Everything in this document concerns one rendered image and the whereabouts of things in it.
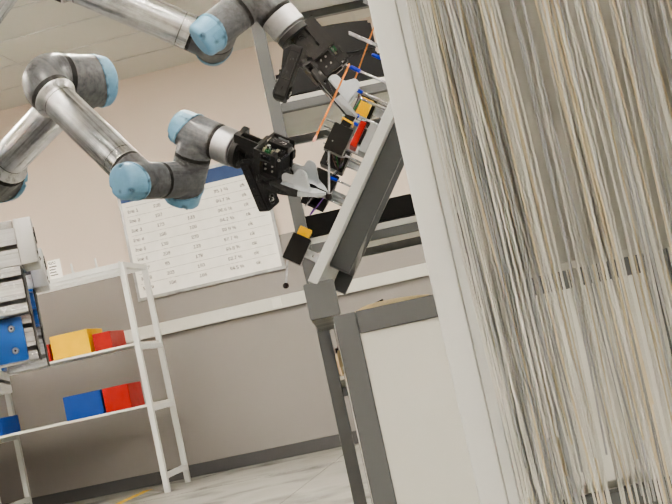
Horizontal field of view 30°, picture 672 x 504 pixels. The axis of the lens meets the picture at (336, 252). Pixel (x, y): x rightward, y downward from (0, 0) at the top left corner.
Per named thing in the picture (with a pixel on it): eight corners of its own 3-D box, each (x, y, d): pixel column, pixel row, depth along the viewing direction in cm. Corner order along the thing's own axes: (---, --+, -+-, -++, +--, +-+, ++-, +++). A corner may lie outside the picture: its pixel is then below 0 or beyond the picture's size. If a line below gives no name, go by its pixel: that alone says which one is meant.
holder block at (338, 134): (342, 158, 249) (323, 150, 249) (353, 132, 249) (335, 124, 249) (341, 156, 244) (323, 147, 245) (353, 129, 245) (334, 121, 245)
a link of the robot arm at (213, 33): (208, 67, 252) (250, 35, 254) (214, 52, 241) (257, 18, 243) (183, 37, 252) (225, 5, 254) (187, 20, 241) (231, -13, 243)
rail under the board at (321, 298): (310, 321, 219) (302, 284, 220) (319, 331, 337) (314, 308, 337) (341, 314, 219) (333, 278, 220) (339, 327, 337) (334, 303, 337)
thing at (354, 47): (281, 101, 354) (267, 35, 355) (282, 117, 377) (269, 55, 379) (386, 79, 355) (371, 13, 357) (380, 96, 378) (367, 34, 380)
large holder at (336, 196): (375, 175, 332) (325, 153, 332) (360, 204, 317) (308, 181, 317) (366, 196, 335) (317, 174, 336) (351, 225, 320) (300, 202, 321)
